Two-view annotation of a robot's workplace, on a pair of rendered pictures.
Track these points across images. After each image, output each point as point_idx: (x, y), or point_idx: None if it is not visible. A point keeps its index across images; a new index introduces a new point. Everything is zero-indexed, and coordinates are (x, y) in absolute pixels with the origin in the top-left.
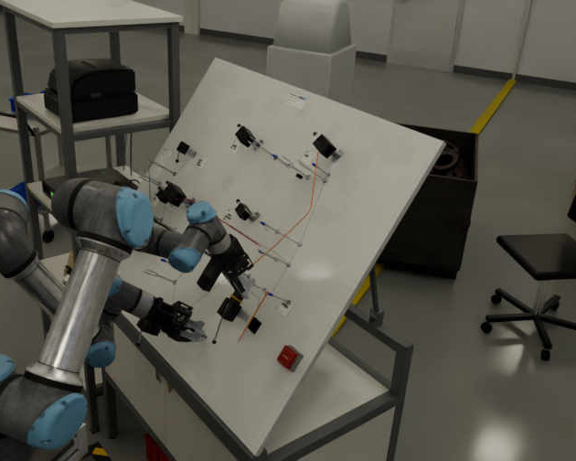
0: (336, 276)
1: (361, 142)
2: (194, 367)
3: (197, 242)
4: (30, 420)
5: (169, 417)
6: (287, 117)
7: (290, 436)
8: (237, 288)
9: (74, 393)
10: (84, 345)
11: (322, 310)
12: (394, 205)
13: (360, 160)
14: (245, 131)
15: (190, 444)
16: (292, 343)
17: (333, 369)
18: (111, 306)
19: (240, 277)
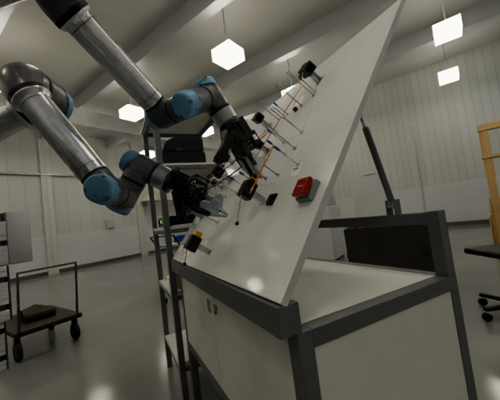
0: (337, 117)
1: (335, 61)
2: (225, 263)
3: (198, 89)
4: None
5: (219, 347)
6: (284, 102)
7: (330, 309)
8: (250, 164)
9: None
10: None
11: (330, 143)
12: (375, 48)
13: (337, 65)
14: (256, 113)
15: (235, 367)
16: None
17: (366, 273)
18: (130, 171)
19: (251, 152)
